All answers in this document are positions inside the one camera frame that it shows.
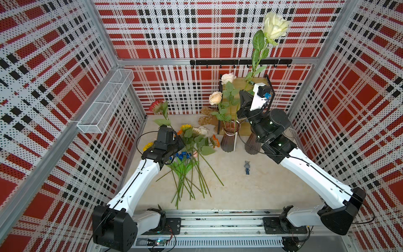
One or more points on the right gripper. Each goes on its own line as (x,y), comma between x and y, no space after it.
(245,109)

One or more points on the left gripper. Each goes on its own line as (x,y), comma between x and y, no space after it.
(178,139)

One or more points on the yellow sunflower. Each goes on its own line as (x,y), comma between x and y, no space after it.
(186,127)
(147,146)

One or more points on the pale pink rose flower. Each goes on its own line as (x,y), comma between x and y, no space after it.
(227,82)

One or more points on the cream gerbera flower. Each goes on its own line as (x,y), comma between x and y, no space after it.
(200,131)

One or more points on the red gerbera flower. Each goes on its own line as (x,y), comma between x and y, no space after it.
(161,107)

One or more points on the white rose flower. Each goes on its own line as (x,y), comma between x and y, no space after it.
(274,27)

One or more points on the orange gerbera flower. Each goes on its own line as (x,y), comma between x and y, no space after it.
(215,142)

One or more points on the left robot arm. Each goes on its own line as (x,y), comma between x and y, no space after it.
(115,225)

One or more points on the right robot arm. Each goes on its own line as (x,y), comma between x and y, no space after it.
(340,203)

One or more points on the pink glass vase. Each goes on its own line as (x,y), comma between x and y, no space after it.
(228,142)

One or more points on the dark ribbed glass vase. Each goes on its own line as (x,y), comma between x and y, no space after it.
(252,146)

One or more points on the clear glass vase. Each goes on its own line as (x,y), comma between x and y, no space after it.
(290,133)

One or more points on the wooden two-tier shelf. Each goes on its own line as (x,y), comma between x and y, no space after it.
(239,81)

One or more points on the green circuit board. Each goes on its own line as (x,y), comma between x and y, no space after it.
(157,242)

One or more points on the small grey figurine keychain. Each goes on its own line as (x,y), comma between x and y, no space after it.
(247,167)

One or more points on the black hook rail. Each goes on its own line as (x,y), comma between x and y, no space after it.
(236,62)

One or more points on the white wire wall basket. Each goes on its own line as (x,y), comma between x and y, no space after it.
(98,116)

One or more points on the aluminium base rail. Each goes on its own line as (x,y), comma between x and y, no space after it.
(199,223)

